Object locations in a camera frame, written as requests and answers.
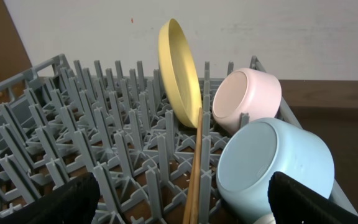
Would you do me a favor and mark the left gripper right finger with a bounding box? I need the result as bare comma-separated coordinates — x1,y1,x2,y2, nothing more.
268,172,358,224

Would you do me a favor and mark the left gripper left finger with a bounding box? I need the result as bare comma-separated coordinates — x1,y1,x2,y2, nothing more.
0,172,100,224

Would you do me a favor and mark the white plastic cup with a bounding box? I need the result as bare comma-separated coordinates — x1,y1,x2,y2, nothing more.
253,213,276,224

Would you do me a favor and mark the light blue bowl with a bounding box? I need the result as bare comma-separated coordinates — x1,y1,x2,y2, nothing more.
216,118,334,223

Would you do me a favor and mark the wooden chopstick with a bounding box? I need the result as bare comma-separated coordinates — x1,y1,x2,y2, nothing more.
182,156,196,224
190,108,203,224

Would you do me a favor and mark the pink white bowl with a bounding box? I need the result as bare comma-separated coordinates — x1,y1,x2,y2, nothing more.
212,68,282,134

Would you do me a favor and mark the yellow round plate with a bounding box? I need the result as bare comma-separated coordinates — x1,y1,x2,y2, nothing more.
158,19,202,128

